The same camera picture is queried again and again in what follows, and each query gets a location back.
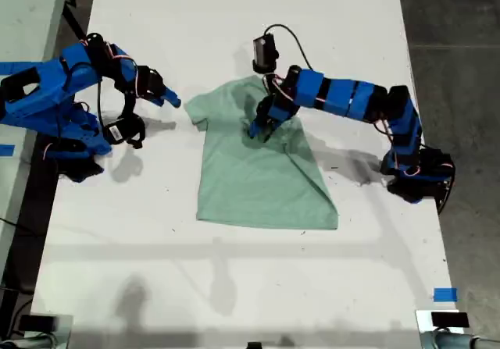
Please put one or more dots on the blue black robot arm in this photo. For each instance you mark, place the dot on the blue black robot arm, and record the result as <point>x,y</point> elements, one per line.
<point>47,91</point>
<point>340,91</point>

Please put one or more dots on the black camera box white label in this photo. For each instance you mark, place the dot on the black camera box white label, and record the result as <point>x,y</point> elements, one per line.
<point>119,132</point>

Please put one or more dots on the small black box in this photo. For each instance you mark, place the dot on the small black box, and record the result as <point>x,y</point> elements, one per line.
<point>449,319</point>
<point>37,322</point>

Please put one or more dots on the black camera box grey face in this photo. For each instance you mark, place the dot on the black camera box grey face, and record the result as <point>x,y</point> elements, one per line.
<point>265,52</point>

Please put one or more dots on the black stand bar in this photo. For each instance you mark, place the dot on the black stand bar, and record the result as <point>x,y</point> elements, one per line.
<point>76,21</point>

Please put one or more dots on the black camera stalk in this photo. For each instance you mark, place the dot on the black camera stalk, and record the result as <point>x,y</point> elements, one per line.
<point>128,107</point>
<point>272,83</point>

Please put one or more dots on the pale side table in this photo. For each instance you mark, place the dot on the pale side table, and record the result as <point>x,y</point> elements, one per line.
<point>23,21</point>

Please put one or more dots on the blue tape patch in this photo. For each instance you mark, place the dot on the blue tape patch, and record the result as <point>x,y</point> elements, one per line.
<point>445,294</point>

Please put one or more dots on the small black object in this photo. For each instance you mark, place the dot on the small black object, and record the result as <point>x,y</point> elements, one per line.
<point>254,345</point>

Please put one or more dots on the pale green T-shirt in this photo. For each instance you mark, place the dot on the pale green T-shirt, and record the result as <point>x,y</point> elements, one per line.
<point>254,185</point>

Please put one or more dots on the long blue tape strip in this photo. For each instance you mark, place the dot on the long blue tape strip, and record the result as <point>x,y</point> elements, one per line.
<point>8,67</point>

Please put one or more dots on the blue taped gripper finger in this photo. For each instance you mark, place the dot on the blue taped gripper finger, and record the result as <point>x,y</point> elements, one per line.
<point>271,128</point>
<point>171,97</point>
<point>257,127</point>
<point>155,99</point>

